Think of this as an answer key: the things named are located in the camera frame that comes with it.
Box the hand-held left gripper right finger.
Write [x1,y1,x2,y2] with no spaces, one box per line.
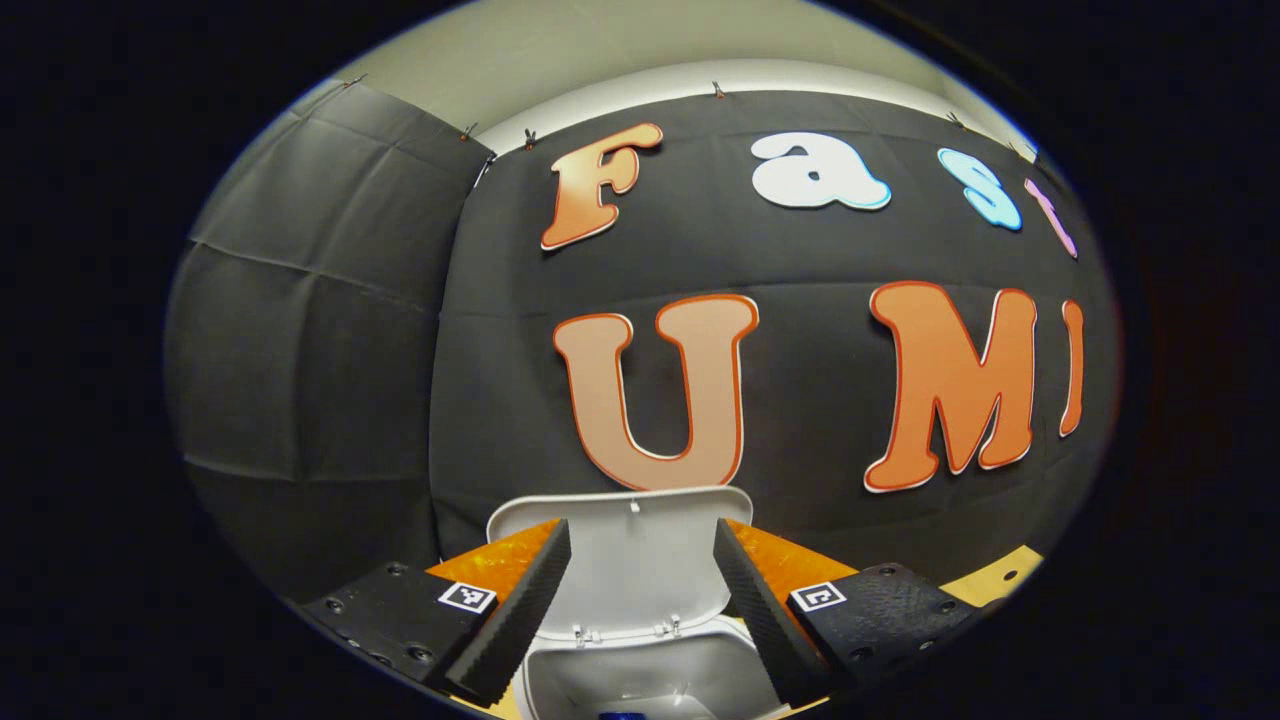
[713,518,979,706]

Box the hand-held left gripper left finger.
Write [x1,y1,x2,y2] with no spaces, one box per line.
[300,518,573,708]

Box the white desktop garbage bin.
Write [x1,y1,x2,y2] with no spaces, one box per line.
[486,485,791,720]

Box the wooden desktop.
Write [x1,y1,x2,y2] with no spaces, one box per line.
[478,545,1044,720]

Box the black backdrop cloth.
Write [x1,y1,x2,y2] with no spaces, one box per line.
[165,80,1121,601]

